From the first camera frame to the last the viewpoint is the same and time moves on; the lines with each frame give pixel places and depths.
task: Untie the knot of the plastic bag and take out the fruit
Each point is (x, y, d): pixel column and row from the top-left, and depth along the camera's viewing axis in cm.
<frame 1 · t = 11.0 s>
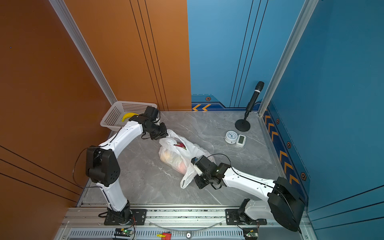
left hand: (168, 132, 90), fingers closed
right hand: (195, 182, 80), fingers closed
white plastic bag: (176, 153, 87), point 11 cm above the table
black microphone on stand: (242, 125, 112), point 3 cm above the table
round white clock: (231, 137, 102), point 5 cm above the table
small white digital timer: (241, 140, 102), point 3 cm above the table
red dragon fruit: (180, 144, 93), point 9 cm above the table

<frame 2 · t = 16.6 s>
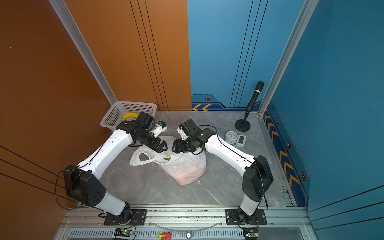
left hand: (160, 143, 82), fingers open
right hand: (175, 149, 78), fingers open
white plastic bag: (184, 168, 82), point 10 cm above the table
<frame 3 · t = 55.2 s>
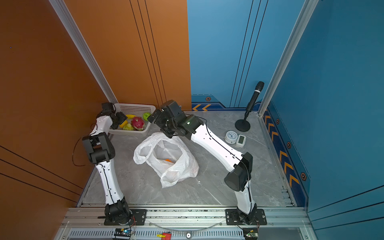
left hand: (121, 117, 108), fingers open
right hand: (150, 123, 70), fingers open
white plastic bag: (170, 158, 96), on the table
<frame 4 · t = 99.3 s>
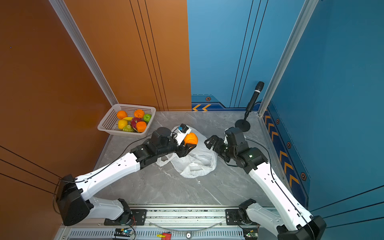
left hand: (192, 140, 73), fingers open
right hand: (208, 146, 72), fingers open
white plastic bag: (201, 160, 87), point 8 cm above the table
orange fruit in bag: (121, 114, 114), point 6 cm above the table
orange fruit in bag 2: (139, 113, 111), point 9 cm above the table
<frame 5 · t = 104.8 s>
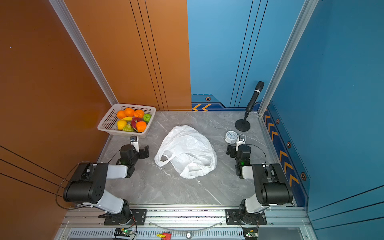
left hand: (140, 144, 95), fingers open
right hand: (235, 144, 95), fingers open
orange fruit: (129, 112, 111), point 9 cm above the table
